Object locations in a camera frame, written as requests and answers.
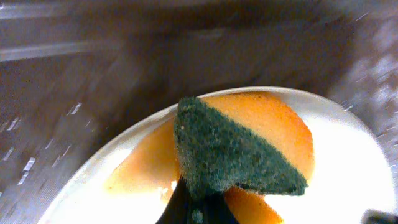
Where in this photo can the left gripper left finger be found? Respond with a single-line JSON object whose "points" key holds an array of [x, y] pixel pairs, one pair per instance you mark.
{"points": [[179, 207]]}

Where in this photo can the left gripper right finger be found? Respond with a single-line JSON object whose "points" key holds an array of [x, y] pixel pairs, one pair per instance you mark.
{"points": [[216, 211]]}

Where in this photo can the pale blue plate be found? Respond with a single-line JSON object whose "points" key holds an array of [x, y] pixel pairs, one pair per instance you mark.
{"points": [[352, 175]]}

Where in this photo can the yellow green sponge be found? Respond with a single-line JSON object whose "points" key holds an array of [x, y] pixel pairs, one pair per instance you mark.
{"points": [[252, 142]]}

